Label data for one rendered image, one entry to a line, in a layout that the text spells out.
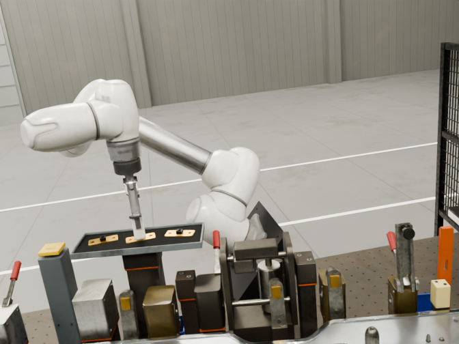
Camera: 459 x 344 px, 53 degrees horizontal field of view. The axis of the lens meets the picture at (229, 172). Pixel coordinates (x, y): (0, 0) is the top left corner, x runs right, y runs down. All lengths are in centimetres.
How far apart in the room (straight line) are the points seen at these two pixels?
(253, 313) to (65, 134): 68
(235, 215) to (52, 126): 80
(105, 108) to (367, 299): 118
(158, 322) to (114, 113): 54
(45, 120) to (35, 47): 1054
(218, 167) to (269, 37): 1023
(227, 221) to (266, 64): 1030
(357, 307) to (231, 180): 65
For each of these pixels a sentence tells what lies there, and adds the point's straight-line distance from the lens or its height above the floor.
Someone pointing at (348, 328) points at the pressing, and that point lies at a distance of 121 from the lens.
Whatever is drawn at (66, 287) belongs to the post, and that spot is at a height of 105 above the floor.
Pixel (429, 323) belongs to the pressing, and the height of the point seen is 100.
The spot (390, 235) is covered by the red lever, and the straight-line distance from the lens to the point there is 132.
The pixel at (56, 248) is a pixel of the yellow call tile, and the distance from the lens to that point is 144.
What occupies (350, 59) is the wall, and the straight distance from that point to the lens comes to 1264.
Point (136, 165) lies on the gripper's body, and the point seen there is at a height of 139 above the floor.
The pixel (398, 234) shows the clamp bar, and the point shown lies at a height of 120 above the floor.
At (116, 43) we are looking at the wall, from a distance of 1149.
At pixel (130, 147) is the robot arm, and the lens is 125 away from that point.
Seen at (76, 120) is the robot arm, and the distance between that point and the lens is 119.
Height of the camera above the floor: 172
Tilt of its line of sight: 18 degrees down
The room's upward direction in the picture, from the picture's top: 6 degrees counter-clockwise
